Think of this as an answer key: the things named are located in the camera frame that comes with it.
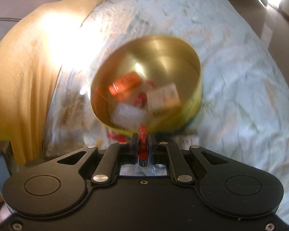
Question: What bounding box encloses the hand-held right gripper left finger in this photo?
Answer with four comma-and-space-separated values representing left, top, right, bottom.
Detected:
54, 133, 138, 187

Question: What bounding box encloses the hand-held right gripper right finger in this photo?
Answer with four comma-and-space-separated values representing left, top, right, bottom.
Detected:
148, 133, 234, 186

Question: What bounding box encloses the small red lighter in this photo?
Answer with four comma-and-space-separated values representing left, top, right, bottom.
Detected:
106, 131, 126, 142

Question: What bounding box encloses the clear wet wipe packet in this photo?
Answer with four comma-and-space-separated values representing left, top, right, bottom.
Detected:
111, 102, 147, 126

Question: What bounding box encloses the rabbit print tissue pack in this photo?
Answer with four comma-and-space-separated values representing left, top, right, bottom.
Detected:
147, 83, 180, 116

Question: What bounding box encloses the orange packet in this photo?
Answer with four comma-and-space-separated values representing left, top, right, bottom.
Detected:
108, 71, 140, 96

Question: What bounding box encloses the round yellow tin container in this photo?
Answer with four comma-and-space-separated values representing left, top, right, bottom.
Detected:
90, 36, 203, 135

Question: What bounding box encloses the yellow blanket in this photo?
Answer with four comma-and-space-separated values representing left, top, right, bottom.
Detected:
0, 0, 108, 166

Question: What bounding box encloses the floral quilt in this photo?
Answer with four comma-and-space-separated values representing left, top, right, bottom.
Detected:
42, 0, 289, 222

